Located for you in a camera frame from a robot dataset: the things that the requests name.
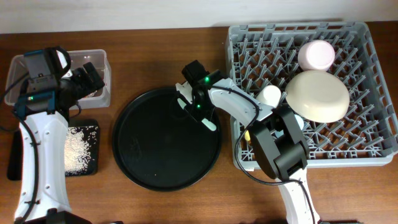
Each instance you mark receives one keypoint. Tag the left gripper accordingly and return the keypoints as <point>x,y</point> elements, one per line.
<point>91,86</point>

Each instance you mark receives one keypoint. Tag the black rectangular tray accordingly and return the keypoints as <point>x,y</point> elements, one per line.
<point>14,170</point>

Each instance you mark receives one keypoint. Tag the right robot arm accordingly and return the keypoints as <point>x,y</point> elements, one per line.
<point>277,140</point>

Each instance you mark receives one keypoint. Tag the white cup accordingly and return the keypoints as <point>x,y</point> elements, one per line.
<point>269,95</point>

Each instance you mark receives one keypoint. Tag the clear plastic bin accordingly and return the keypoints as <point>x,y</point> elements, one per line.
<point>98,57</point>

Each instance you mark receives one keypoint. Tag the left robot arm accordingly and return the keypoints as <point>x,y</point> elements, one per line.
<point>42,108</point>

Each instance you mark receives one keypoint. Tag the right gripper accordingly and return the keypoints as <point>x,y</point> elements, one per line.
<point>196,115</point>

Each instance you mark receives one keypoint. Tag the round black serving tray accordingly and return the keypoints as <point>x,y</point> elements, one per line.
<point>159,147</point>

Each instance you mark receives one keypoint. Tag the grey dishwasher rack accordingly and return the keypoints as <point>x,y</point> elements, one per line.
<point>267,54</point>

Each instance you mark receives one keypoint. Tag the pink bowl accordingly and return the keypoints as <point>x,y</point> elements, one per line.
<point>316,55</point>

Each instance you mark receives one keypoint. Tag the light blue cup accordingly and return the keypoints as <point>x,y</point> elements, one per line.
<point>300,121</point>

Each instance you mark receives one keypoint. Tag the pile of rice grains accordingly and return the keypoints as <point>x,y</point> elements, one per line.
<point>81,150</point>

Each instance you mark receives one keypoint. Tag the beige plate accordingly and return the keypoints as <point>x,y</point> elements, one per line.
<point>318,96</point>

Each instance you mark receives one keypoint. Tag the yellow plastic utensil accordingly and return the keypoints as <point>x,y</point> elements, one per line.
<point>247,136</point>

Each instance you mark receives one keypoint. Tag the pale green plastic utensil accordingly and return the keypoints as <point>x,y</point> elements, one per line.
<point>211,126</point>

